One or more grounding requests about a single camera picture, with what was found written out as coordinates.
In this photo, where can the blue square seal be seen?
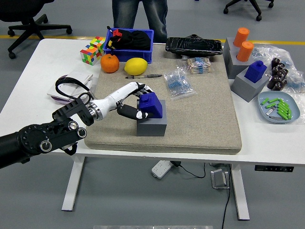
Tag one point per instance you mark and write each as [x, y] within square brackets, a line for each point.
[255, 71]
[152, 105]

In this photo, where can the white table leg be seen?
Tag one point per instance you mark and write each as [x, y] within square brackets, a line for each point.
[72, 186]
[240, 195]

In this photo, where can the blue plastic bin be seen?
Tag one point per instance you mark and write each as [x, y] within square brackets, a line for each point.
[135, 56]

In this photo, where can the colourful puzzle cube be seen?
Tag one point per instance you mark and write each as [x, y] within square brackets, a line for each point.
[97, 42]
[89, 56]

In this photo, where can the black cloth pile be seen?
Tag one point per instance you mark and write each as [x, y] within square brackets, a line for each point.
[135, 40]

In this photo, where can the small silver metal piece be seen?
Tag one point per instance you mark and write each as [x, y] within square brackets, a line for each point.
[269, 112]

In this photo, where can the clear plastic parts bag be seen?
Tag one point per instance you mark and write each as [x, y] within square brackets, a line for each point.
[274, 51]
[296, 82]

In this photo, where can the red tag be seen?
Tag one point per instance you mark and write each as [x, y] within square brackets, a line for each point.
[116, 32]

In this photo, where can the white wall socket panel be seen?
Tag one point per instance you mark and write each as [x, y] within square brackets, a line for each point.
[68, 89]

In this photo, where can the orange cylinder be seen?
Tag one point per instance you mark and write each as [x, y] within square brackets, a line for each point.
[240, 37]
[245, 51]

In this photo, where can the tall grey holder block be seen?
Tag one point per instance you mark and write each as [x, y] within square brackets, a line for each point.
[230, 62]

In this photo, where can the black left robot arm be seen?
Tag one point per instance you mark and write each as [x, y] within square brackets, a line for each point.
[35, 140]

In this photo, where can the orange fruit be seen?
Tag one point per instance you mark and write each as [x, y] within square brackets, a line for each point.
[109, 63]

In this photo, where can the clear bag of blue resistors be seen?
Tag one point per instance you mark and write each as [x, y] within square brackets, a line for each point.
[178, 83]

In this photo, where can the black marker pen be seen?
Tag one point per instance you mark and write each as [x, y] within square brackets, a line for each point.
[110, 29]

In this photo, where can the bundle of taped resistors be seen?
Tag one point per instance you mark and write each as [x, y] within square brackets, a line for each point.
[197, 65]

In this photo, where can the green battery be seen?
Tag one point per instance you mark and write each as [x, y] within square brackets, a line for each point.
[285, 116]
[283, 108]
[264, 101]
[271, 105]
[281, 101]
[273, 100]
[284, 112]
[284, 104]

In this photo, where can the grey-brown table mat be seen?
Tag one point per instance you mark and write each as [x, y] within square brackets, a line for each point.
[202, 119]

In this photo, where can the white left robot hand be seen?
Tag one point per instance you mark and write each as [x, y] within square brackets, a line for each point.
[114, 97]

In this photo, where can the silver metal bracket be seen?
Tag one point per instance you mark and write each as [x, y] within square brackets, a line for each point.
[219, 179]

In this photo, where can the yellow lemon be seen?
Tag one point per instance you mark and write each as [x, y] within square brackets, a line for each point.
[135, 66]

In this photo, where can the black ballpoint pen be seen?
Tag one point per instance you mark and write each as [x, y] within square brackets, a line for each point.
[143, 76]

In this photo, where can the black cylindrical capacitor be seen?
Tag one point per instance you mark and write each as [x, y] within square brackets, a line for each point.
[277, 86]
[283, 82]
[273, 81]
[281, 66]
[277, 71]
[284, 73]
[275, 62]

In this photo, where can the black office chair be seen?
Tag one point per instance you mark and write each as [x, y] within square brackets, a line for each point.
[250, 3]
[21, 9]

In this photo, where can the white power strip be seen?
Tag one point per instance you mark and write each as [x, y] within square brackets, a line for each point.
[162, 169]

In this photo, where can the black rearview mirror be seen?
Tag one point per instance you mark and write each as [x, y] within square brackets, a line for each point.
[193, 46]

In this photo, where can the white wall switch panel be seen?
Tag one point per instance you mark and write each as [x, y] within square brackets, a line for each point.
[81, 76]

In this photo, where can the black table control panel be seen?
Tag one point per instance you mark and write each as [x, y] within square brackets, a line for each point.
[274, 168]

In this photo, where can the grey square seal holder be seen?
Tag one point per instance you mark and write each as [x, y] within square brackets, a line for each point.
[245, 90]
[152, 128]

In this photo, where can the person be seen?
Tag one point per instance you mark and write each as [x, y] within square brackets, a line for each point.
[155, 19]

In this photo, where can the light blue plate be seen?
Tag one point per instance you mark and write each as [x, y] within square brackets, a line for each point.
[263, 111]

